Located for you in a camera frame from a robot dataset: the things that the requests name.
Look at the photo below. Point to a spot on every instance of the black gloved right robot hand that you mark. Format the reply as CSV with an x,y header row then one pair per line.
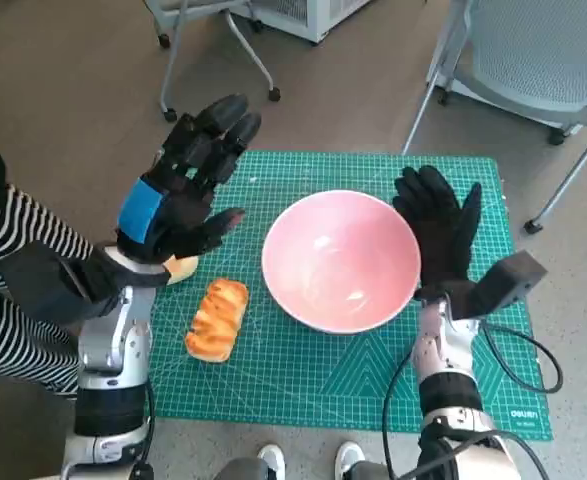
x,y
438,235

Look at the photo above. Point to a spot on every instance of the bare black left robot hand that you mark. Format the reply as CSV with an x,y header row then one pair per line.
x,y
183,210

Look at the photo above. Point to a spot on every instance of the round pale bread roll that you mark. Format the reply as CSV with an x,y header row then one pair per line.
x,y
183,270

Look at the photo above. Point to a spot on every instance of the pink bowl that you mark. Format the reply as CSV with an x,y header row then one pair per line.
x,y
338,260

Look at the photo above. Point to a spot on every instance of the braided golden bread loaf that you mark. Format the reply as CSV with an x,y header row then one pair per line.
x,y
218,320

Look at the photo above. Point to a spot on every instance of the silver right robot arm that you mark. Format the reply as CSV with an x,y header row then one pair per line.
x,y
443,360

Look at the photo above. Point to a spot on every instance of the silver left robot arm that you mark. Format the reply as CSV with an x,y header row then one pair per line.
x,y
108,345

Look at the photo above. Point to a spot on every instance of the green cutting mat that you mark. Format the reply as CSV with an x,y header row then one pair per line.
x,y
323,370

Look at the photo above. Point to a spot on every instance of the grey perforated seat chair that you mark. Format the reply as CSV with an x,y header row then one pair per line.
x,y
533,60

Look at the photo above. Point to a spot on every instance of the person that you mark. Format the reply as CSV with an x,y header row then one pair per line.
x,y
3,320

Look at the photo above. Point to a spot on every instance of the white cabinet appliance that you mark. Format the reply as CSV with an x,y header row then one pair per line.
x,y
313,20

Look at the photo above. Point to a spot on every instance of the white shoe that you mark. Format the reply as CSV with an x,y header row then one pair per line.
x,y
271,460
349,457

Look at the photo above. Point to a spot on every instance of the grey leg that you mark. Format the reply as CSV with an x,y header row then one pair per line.
x,y
368,472
240,470

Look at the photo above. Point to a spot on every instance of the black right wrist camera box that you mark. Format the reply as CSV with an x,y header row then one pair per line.
x,y
503,285

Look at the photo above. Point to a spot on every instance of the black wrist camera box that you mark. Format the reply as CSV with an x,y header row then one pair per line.
x,y
48,285
503,285

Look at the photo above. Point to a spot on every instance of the grey wheeled chair frame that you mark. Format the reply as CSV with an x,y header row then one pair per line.
x,y
171,65

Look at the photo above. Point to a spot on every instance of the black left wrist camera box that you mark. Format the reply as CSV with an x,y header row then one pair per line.
x,y
48,285

